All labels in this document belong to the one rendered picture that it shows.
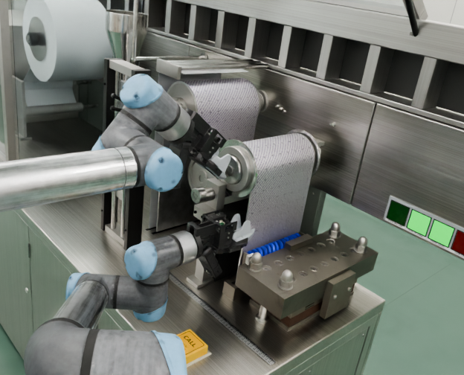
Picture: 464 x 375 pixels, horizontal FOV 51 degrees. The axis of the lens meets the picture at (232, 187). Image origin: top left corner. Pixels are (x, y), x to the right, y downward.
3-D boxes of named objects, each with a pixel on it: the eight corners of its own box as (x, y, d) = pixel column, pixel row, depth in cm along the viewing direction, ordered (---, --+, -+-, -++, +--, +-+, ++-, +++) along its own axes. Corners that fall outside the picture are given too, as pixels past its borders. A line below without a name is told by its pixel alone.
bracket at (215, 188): (184, 280, 136) (195, 181, 124) (202, 274, 140) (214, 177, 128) (195, 290, 133) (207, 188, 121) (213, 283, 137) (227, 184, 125)
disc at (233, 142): (213, 184, 131) (219, 131, 125) (214, 183, 131) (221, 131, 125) (250, 206, 121) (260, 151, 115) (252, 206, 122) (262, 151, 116)
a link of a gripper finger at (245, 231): (264, 218, 124) (237, 226, 118) (261, 238, 126) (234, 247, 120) (256, 213, 126) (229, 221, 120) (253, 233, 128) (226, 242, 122)
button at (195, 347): (164, 347, 111) (165, 339, 110) (189, 335, 116) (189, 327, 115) (183, 366, 107) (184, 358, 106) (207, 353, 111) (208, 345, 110)
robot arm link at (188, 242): (182, 272, 109) (161, 255, 115) (198, 266, 112) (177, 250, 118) (185, 243, 106) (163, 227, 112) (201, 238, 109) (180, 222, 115)
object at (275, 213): (239, 256, 129) (249, 193, 121) (297, 234, 144) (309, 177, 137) (241, 257, 129) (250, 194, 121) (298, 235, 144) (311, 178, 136)
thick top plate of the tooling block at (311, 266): (235, 285, 125) (238, 265, 123) (329, 245, 151) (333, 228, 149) (280, 320, 115) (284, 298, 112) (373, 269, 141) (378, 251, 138)
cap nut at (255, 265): (245, 266, 123) (247, 251, 121) (254, 262, 125) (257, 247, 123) (254, 274, 120) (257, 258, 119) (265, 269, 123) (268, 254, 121)
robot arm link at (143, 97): (108, 98, 97) (134, 65, 98) (143, 127, 106) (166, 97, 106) (129, 110, 92) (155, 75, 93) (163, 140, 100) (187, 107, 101)
